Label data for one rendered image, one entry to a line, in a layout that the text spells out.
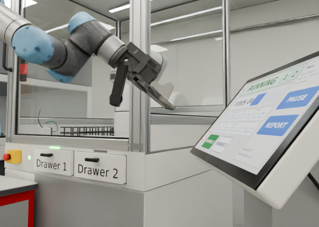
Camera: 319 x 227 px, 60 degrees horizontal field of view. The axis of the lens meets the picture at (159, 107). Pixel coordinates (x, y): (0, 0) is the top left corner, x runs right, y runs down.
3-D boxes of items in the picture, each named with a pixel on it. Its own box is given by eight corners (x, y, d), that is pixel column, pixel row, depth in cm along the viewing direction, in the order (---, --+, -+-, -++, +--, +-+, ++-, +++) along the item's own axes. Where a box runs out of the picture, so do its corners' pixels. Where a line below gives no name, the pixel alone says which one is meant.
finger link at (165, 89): (186, 93, 72) (159, 71, 74) (172, 110, 72) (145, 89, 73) (185, 95, 75) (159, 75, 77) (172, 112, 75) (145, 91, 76)
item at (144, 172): (144, 191, 103) (144, 152, 104) (4, 167, 160) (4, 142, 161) (232, 162, 181) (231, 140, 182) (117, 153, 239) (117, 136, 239)
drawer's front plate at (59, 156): (70, 175, 124) (70, 151, 125) (33, 170, 141) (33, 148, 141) (73, 175, 126) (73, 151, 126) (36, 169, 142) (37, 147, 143)
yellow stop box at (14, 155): (11, 164, 146) (12, 150, 147) (4, 163, 150) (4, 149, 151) (21, 163, 151) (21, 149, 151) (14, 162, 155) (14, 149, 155)
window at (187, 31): (147, 113, 109) (148, -94, 114) (146, 113, 109) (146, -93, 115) (226, 118, 181) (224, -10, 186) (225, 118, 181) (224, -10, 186)
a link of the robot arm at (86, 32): (70, 36, 81) (88, 13, 80) (99, 60, 81) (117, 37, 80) (59, 30, 73) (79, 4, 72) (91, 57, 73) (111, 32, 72)
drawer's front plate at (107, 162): (123, 184, 107) (123, 156, 107) (73, 176, 123) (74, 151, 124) (126, 184, 108) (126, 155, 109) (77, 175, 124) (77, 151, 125)
